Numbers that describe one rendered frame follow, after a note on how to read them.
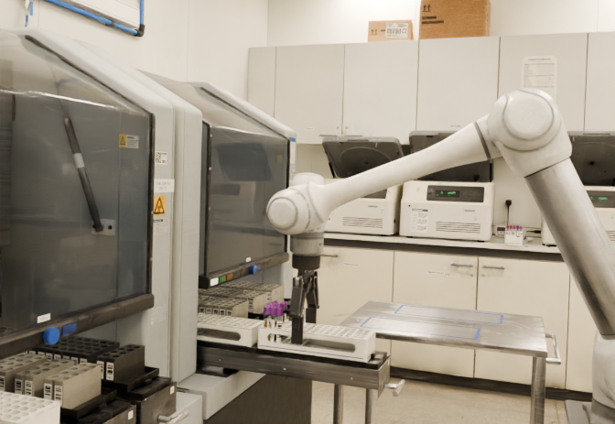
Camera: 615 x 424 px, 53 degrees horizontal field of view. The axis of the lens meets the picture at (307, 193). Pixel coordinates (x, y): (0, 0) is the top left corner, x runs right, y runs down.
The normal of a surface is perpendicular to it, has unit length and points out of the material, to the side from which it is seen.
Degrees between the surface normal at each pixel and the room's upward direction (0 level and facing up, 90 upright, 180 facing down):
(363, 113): 90
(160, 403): 90
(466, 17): 90
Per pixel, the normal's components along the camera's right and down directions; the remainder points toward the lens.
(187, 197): 0.94, 0.04
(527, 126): -0.29, -0.15
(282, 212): -0.38, 0.07
